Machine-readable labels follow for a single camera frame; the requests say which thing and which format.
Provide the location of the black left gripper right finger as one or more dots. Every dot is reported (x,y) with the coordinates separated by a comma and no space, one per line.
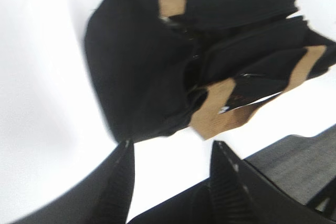
(242,194)

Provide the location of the black fabric bag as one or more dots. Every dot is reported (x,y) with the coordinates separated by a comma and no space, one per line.
(159,66)

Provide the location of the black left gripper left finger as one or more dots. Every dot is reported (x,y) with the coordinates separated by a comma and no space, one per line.
(104,196)

